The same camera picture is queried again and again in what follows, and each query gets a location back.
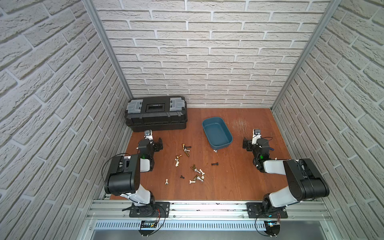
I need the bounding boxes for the teal plastic storage bin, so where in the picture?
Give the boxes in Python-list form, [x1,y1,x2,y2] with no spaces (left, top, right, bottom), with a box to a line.
[202,117,233,151]

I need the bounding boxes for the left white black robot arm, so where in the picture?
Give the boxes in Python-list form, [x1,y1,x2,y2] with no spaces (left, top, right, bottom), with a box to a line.
[104,138,163,208]

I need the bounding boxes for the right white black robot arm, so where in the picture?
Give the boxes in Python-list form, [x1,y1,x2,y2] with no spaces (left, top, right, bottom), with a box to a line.
[243,138,330,214]

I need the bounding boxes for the black toolbox grey latches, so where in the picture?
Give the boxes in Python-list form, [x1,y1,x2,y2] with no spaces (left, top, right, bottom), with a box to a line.
[125,96,188,132]

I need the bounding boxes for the left controller board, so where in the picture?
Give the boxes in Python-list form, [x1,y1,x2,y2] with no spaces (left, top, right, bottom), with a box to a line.
[139,220,161,237]

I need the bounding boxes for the controller board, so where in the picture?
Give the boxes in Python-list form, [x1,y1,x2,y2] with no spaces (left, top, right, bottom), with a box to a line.
[264,221,281,237]
[139,220,161,237]

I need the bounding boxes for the right controller board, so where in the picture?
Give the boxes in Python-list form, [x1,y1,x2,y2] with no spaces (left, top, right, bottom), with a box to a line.
[264,221,281,237]

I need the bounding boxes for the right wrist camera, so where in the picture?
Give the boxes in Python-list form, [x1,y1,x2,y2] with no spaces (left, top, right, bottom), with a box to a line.
[253,129,262,139]

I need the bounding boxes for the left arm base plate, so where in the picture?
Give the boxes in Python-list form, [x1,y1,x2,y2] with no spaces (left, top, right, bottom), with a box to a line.
[128,202,171,218]

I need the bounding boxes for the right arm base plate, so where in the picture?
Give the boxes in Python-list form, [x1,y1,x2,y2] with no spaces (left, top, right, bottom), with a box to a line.
[246,202,288,219]

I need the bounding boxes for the aluminium front rail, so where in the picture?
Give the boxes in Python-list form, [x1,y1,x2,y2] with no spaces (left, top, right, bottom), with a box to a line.
[86,200,333,221]

